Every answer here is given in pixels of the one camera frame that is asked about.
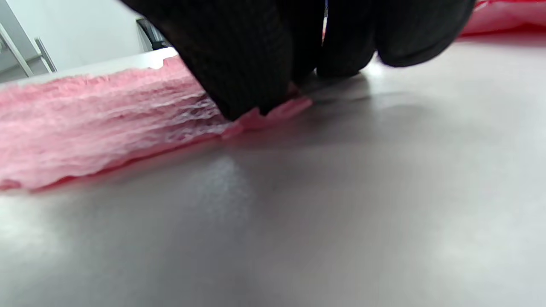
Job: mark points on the pink wrinkled paper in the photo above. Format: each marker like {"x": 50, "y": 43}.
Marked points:
{"x": 503, "y": 17}
{"x": 106, "y": 123}

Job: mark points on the white desk leg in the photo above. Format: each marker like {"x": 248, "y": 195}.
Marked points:
{"x": 25, "y": 51}

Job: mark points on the person's right hand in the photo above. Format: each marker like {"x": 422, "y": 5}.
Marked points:
{"x": 239, "y": 47}

